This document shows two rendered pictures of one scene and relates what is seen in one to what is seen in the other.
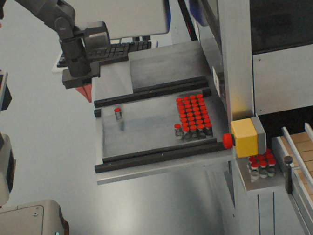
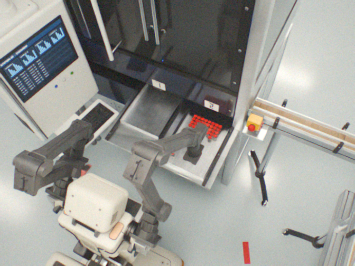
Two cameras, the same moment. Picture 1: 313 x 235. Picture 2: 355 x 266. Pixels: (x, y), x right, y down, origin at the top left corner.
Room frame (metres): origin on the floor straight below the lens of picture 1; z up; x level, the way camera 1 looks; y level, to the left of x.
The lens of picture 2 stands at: (0.89, 0.78, 2.54)
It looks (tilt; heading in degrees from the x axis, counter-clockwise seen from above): 60 degrees down; 302
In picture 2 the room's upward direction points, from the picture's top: 5 degrees counter-clockwise
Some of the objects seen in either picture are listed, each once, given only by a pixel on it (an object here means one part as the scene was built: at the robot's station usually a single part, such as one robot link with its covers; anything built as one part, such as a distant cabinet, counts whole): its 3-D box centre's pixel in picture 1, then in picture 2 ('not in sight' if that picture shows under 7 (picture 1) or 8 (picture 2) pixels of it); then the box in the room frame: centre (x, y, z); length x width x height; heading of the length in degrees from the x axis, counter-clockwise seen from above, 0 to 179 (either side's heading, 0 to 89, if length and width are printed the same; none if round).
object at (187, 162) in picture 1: (164, 100); (173, 130); (1.44, -0.04, 0.87); 0.70 x 0.48 x 0.02; 0
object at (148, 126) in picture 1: (155, 126); (195, 144); (1.27, 0.00, 0.90); 0.34 x 0.26 x 0.04; 89
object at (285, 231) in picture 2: not in sight; (316, 243); (0.31, -0.04, 0.07); 0.50 x 0.08 x 0.14; 0
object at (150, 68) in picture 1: (176, 65); (153, 107); (1.61, -0.11, 0.90); 0.34 x 0.26 x 0.04; 90
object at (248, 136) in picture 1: (247, 137); (254, 121); (1.02, -0.22, 1.00); 0.08 x 0.07 x 0.07; 90
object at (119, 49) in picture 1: (104, 53); (84, 128); (1.96, 0.17, 0.82); 0.40 x 0.14 x 0.02; 79
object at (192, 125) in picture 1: (190, 118); (204, 129); (1.27, -0.11, 0.90); 0.18 x 0.02 x 0.05; 179
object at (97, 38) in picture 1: (83, 30); (195, 133); (1.20, 0.14, 1.29); 0.11 x 0.09 x 0.12; 89
